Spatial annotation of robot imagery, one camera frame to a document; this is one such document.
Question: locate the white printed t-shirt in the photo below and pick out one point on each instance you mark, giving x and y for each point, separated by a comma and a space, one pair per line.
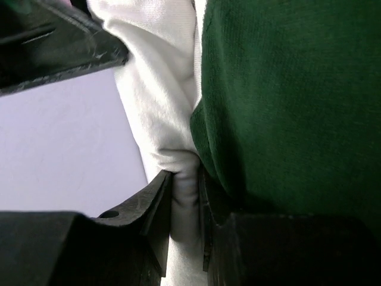
160, 87

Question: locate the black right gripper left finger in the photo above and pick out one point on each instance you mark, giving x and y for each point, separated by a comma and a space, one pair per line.
126, 245

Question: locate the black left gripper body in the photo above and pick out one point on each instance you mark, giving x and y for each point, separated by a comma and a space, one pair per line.
45, 41

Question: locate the dark green t-shirt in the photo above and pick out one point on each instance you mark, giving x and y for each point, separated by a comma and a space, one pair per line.
289, 119

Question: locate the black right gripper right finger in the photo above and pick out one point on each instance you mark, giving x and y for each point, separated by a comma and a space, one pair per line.
242, 248

